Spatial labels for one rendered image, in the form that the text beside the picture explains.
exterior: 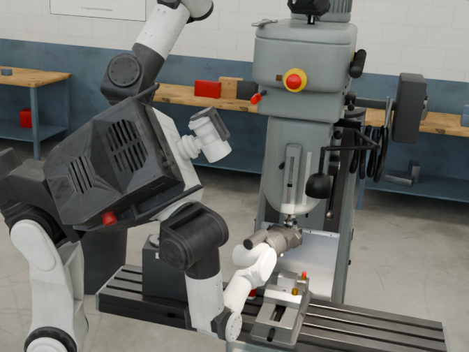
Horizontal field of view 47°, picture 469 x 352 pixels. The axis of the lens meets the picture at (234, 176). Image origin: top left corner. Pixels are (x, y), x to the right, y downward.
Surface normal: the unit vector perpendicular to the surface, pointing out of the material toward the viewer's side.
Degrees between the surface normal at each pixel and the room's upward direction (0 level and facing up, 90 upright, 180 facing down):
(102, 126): 65
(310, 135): 90
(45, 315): 90
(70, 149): 74
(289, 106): 90
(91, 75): 90
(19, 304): 0
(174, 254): 98
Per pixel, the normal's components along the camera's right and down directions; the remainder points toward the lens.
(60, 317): -0.03, 0.33
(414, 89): -0.25, 0.31
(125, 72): -0.06, -0.15
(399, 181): -0.50, 0.26
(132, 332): 0.06, -0.94
